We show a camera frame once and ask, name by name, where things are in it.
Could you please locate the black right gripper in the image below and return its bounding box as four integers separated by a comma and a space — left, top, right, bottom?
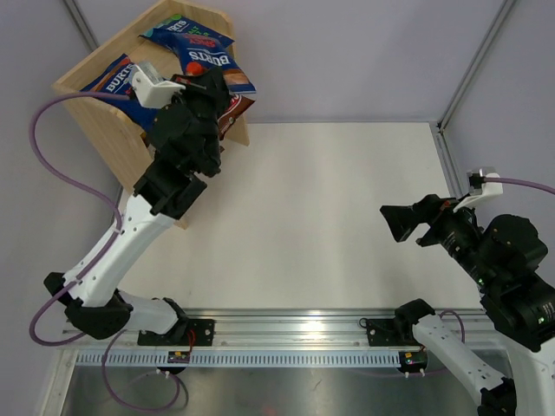
380, 191, 498, 288

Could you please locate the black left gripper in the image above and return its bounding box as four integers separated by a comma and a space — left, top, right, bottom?
162, 66, 232, 170

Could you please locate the blue Burts sea salt bag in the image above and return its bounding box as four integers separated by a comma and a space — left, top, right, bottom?
140, 14, 234, 48

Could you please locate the blue Burts spicy chilli bag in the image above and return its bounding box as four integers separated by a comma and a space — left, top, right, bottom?
82, 54, 157, 132

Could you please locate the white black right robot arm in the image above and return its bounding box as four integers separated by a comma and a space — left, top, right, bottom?
380, 194, 554, 415

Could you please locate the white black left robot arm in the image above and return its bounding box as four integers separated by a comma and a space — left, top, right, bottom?
44, 67, 232, 345

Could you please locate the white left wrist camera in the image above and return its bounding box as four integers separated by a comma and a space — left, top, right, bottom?
130, 61, 184, 109

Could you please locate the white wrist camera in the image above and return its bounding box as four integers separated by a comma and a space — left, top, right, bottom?
454, 166, 503, 212
130, 61, 184, 109

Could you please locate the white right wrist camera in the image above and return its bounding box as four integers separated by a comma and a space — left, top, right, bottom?
454, 166, 503, 212

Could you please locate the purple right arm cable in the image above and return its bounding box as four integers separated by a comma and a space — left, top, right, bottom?
349, 172, 555, 379

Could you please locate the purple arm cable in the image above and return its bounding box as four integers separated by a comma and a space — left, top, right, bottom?
349, 172, 555, 379
28, 94, 190, 412

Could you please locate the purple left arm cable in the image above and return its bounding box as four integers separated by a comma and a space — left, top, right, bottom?
28, 94, 190, 412

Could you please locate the aluminium mounting rail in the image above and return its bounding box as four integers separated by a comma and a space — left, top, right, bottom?
55, 308, 528, 348

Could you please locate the aluminium frame post right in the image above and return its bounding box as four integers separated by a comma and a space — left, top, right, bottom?
437, 0, 519, 133

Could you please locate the white slotted cable duct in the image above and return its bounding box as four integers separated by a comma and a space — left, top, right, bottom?
76, 350, 428, 368

